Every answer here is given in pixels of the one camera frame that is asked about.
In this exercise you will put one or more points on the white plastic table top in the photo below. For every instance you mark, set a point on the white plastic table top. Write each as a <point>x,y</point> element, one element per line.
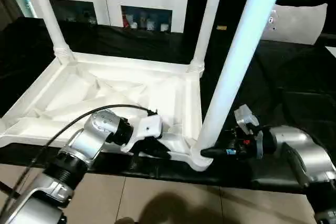
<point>79,87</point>

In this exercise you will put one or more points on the white plastic table leg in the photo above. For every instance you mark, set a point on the white plastic table leg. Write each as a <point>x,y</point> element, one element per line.
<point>241,40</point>
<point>207,19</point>
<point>50,14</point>

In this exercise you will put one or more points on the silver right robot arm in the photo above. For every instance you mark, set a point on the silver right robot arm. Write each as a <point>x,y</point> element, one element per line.
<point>304,156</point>

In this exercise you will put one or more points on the black work mat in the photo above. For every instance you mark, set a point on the black work mat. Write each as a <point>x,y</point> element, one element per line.
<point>299,87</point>

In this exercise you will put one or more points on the small yellow tag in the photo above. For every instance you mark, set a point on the small yellow tag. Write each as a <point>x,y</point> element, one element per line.
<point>221,27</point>

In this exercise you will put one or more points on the flat white sheet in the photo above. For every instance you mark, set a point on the flat white sheet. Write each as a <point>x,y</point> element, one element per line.
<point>331,51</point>

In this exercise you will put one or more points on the white padded sheet with fitting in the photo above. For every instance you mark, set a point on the white padded sheet with fitting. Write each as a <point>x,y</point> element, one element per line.
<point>299,22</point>

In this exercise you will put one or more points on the black stand leg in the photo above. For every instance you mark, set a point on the black stand leg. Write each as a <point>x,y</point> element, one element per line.
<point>9,189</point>

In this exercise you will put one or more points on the grey curtain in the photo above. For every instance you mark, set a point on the grey curtain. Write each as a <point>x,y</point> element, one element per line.
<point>9,9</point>

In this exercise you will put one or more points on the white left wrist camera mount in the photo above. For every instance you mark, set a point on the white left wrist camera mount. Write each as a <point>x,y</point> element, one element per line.
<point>144,129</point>

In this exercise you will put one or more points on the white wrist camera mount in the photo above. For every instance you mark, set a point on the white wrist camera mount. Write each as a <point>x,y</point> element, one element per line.
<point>245,116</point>
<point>144,129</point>

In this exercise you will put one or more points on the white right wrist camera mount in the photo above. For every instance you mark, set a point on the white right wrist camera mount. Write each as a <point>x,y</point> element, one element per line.
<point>245,116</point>

